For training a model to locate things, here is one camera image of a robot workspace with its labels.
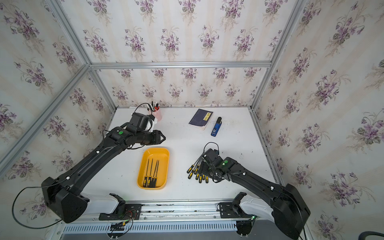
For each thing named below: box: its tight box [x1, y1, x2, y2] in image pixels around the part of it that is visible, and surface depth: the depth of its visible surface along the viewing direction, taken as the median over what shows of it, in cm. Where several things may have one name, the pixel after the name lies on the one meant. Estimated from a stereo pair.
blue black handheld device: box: [211, 116, 222, 137], surface depth 108 cm
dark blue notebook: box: [188, 108, 214, 131], surface depth 113 cm
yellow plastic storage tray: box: [137, 147, 170, 190], surface depth 90 cm
